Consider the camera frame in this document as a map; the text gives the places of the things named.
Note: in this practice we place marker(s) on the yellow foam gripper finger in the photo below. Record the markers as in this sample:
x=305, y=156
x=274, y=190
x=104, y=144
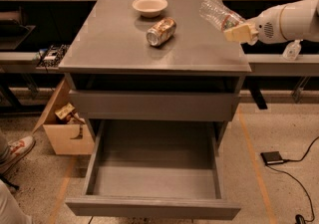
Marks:
x=242, y=33

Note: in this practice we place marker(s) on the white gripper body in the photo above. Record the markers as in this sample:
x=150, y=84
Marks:
x=267, y=29

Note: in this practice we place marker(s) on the clear plastic water bottle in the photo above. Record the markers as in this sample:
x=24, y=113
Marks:
x=218, y=15

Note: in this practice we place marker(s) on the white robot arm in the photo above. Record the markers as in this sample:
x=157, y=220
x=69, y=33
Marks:
x=300, y=21

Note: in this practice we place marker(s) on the hand sanitizer bottle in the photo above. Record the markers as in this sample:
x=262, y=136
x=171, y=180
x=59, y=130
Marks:
x=292, y=50

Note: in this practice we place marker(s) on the grey drawer cabinet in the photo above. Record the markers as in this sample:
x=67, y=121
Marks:
x=111, y=53

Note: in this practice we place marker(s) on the closed grey top drawer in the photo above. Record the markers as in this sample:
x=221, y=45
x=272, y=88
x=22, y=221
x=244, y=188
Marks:
x=155, y=106

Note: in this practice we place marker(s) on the open grey middle drawer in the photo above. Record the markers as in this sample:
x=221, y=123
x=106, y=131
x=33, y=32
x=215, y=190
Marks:
x=154, y=169

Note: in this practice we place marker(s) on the crushed soda can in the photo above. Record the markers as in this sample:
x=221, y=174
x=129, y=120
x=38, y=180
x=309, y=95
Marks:
x=161, y=31

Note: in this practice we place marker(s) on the white paper bowl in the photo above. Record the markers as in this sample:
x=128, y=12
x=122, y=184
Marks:
x=149, y=8

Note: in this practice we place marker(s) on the black foot pedal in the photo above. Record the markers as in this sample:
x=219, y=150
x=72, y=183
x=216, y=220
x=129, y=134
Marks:
x=272, y=158

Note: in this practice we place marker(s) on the snack bag in box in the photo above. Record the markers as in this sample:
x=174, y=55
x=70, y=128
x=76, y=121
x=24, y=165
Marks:
x=67, y=114

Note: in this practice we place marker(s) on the black white patterned notebook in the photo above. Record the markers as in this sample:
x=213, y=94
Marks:
x=52, y=56

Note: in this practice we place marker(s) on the cardboard box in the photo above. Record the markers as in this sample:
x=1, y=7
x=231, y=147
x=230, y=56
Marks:
x=66, y=137

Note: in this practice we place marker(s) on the white red sneaker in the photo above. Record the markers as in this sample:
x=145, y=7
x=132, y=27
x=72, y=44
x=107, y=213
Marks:
x=11, y=152

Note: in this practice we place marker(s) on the person's grey trouser leg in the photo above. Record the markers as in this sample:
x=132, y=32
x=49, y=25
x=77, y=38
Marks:
x=10, y=211

